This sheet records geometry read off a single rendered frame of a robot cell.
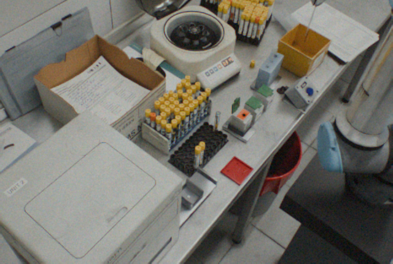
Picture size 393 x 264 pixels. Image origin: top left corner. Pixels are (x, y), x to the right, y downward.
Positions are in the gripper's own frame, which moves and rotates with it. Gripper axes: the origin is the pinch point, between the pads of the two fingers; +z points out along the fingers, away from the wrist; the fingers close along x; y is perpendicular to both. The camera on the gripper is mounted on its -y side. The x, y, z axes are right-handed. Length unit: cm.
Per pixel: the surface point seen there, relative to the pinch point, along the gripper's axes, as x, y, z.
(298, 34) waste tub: -4.9, -6.9, 20.2
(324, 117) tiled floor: 4, -66, 113
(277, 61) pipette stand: -0.7, 14.6, 15.6
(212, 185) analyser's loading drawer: 11, 60, 22
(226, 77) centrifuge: -11.5, 26.0, 22.7
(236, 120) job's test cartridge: 3.1, 40.3, 19.3
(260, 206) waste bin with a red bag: 12, 14, 99
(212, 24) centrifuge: -26.9, 15.3, 16.0
